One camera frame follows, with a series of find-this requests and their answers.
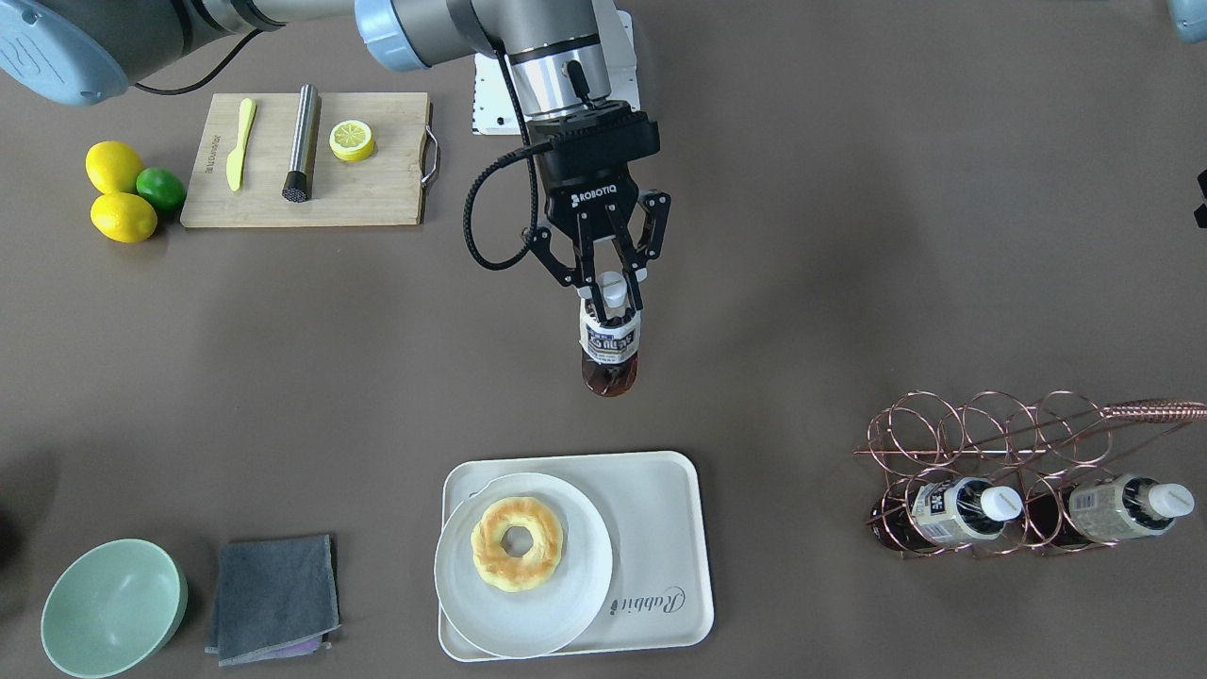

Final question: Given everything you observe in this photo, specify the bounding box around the white serving tray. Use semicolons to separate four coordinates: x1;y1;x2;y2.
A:
438;451;713;662

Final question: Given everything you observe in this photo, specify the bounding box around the tea bottle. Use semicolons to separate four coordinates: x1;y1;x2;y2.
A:
869;478;1024;554
1027;473;1196;550
579;273;642;397

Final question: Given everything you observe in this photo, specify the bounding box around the white plate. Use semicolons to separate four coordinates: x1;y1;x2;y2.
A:
435;472;613;658

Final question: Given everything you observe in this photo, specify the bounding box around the copper wire bottle rack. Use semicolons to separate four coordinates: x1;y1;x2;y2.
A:
859;390;1205;560

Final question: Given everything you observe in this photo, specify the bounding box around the green bowl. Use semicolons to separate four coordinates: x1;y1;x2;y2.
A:
41;538;189;678

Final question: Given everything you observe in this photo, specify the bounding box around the green lime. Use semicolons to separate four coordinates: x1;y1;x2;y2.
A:
135;166;187;213

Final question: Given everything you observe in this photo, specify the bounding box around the wooden cutting board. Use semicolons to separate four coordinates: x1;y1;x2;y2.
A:
180;90;431;228

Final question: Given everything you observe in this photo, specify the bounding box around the lemon half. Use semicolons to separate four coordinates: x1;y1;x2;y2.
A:
328;119;377;162

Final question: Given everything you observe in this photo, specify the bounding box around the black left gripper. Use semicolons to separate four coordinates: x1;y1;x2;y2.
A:
523;103;672;326

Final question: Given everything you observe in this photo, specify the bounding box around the steel muddler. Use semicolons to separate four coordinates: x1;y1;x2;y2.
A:
281;83;321;205

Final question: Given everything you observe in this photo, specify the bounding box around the yellow plastic knife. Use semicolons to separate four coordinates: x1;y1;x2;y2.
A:
225;96;257;192

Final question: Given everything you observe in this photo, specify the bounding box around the tea bottle back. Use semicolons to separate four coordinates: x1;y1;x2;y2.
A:
1027;473;1196;550

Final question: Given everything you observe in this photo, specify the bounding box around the grey folded cloth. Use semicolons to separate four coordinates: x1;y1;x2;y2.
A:
206;534;342;667

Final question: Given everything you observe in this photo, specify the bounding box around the yellow lemon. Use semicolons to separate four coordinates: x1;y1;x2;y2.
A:
91;192;158;242
84;141;145;194

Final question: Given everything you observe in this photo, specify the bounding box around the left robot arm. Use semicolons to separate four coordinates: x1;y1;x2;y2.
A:
2;1;670;327

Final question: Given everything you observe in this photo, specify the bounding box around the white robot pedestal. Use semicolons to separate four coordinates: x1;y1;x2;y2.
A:
471;1;641;135

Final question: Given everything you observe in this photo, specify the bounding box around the glazed donut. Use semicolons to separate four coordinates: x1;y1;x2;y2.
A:
470;497;565;593

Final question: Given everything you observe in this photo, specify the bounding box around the tea bottle front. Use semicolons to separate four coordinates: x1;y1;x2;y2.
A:
869;478;1024;554

